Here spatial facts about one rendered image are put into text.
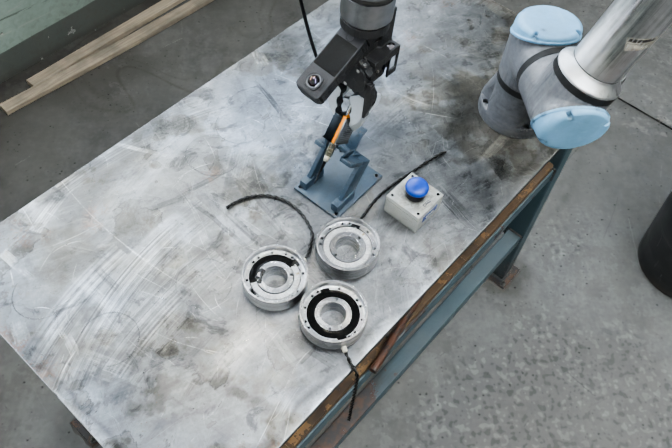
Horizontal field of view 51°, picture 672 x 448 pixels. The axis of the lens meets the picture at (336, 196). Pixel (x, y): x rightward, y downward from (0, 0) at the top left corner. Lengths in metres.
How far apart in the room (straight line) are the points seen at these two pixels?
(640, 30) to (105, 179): 0.90
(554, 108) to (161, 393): 0.74
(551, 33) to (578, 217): 1.18
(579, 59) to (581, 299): 1.15
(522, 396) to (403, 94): 0.95
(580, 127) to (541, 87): 0.09
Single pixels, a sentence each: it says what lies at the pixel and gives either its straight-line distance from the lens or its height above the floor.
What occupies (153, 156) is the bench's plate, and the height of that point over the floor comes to 0.80.
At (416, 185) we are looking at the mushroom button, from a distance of 1.19.
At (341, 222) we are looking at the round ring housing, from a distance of 1.18.
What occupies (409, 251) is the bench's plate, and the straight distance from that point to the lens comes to 1.20.
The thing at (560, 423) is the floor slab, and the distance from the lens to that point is 2.03.
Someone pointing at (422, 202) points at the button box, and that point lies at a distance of 1.21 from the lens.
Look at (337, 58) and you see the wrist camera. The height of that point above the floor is 1.12.
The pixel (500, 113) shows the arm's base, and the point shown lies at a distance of 1.38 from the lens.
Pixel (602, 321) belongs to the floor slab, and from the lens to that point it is 2.20.
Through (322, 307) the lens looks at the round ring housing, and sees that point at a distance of 1.10.
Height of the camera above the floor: 1.81
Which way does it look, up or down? 54 degrees down
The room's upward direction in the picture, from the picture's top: 5 degrees clockwise
